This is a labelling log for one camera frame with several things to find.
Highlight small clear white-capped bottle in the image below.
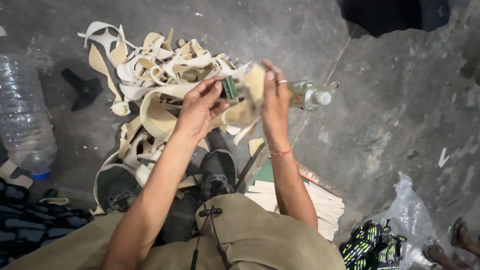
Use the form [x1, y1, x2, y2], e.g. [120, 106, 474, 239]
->
[288, 80, 340, 112]

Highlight thin metal strip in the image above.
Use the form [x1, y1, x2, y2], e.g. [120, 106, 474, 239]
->
[234, 142, 268, 193]

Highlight heap of black-blue padded pieces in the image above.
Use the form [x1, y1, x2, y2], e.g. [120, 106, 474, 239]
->
[0, 177, 94, 268]

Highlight khaki trousers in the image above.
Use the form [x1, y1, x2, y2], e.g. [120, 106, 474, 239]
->
[0, 193, 346, 270]

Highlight large clear plastic bottle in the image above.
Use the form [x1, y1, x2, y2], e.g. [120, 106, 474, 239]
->
[0, 53, 58, 182]

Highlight grey shoe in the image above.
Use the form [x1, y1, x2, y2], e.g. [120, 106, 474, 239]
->
[200, 149, 238, 202]
[94, 163, 145, 215]

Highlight green cutting board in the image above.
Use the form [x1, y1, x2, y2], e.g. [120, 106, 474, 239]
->
[245, 157, 313, 194]

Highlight heap of beige foam scraps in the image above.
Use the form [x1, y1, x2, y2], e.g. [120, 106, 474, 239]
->
[77, 21, 263, 216]

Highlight dark cloth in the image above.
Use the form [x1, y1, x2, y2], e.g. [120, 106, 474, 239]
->
[338, 0, 451, 39]

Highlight plastic-wrapped tube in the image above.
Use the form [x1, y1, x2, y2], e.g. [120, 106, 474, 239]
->
[297, 162, 348, 203]

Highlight stack of beige foam strips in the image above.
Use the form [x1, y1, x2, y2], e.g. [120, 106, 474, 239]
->
[244, 180, 346, 242]

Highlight clear plastic bag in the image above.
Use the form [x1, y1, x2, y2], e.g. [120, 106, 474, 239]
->
[371, 172, 452, 270]

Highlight small green cutter tool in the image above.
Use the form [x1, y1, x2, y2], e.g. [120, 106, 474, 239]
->
[221, 75, 239, 100]

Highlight person's left hand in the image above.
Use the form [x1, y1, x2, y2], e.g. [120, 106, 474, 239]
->
[175, 76, 231, 146]

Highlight pile of black-green striped pieces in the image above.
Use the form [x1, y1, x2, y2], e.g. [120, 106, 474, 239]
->
[339, 220, 408, 270]

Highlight flat beige foam sole piece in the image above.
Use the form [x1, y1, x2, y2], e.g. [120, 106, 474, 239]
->
[0, 159, 34, 190]

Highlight black earphone cable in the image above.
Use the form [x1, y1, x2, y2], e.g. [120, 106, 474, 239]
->
[190, 204, 232, 270]

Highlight person's right hand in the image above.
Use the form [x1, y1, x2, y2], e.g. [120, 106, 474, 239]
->
[261, 59, 292, 152]

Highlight black T-shaped rubber piece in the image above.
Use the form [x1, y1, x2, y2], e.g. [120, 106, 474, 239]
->
[61, 67, 104, 112]

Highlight beige foam cutout piece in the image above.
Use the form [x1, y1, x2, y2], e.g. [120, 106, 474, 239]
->
[224, 63, 268, 146]

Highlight small white scrap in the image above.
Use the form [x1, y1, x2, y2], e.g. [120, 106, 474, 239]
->
[437, 147, 450, 169]

